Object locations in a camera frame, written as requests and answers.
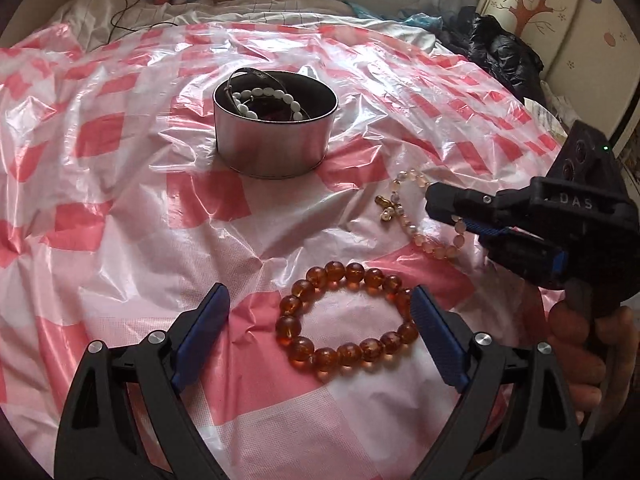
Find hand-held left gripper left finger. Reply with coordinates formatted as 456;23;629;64
54;282;231;480

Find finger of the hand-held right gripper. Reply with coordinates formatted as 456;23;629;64
425;181;541;237
479;230;571;290

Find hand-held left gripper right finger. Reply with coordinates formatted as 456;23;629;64
410;285;581;480

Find pale pink bead bracelet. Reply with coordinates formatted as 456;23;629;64
375;170;468;261

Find amber bead bracelet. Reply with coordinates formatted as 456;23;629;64
275;261;418;375

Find round metal tin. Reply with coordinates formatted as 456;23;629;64
212;71;339;179

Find white bead bracelet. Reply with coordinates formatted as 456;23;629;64
231;87;304;122

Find person's right hand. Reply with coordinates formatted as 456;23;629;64
547;300;640;426

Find white papers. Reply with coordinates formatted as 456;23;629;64
525;95;571;146

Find red checkered plastic sheet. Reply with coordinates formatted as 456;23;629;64
0;22;571;480

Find black jacket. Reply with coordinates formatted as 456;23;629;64
440;7;546;101

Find tree print wardrobe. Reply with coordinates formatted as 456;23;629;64
475;0;640;161

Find blue cloth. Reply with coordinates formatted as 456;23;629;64
350;2;443;33

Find white grid-line quilt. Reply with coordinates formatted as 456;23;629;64
50;0;441;56

